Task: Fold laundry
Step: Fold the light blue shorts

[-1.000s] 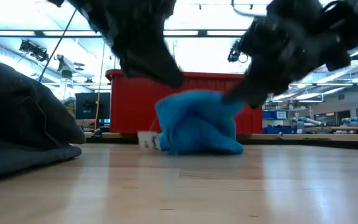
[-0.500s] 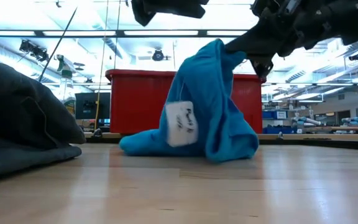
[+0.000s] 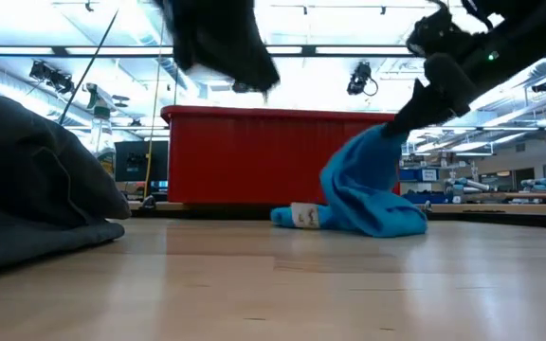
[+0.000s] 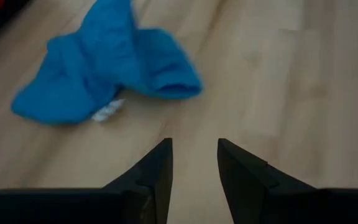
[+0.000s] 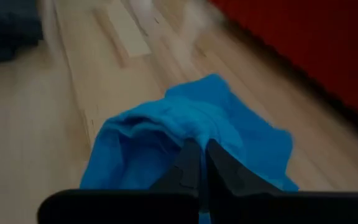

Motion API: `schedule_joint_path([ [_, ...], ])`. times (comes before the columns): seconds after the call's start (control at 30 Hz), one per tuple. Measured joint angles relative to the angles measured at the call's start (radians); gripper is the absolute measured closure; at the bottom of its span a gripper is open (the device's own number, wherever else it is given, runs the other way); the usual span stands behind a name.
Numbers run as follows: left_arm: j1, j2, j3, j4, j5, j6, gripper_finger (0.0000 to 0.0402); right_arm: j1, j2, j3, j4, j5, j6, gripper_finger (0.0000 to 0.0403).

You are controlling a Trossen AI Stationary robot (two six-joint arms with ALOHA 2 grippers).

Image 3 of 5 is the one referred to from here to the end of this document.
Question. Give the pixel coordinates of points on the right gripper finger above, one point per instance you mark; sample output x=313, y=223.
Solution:
x=417, y=113

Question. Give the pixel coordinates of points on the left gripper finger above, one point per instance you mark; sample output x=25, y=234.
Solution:
x=261, y=78

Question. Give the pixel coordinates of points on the turquoise blue garment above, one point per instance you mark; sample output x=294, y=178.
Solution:
x=363, y=189

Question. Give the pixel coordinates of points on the dark charcoal garment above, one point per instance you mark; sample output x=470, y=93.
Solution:
x=26, y=166

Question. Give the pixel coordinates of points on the dark blue-grey garment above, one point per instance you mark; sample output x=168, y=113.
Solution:
x=26, y=241

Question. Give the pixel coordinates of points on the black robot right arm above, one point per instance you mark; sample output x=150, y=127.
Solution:
x=529, y=38

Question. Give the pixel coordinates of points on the red plastic laundry bin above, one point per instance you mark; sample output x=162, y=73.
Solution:
x=244, y=156

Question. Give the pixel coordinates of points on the black overhead crossbar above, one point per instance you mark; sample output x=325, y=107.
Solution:
x=308, y=50

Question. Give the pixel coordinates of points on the blue storage bin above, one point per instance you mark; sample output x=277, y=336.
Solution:
x=424, y=198
x=408, y=175

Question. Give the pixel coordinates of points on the black ceiling device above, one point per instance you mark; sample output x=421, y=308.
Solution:
x=543, y=86

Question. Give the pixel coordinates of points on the clear cleaner spray bottle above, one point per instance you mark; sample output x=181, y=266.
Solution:
x=102, y=137

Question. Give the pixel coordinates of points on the black computer monitor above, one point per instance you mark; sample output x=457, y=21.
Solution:
x=135, y=163

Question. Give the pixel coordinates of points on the small black table clamp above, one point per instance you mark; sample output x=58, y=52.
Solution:
x=148, y=202

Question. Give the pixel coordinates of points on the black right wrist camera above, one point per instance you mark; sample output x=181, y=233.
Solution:
x=439, y=33

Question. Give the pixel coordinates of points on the black overhead camera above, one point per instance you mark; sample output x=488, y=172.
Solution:
x=359, y=78

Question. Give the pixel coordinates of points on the black ceiling rail camera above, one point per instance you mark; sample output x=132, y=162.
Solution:
x=52, y=78

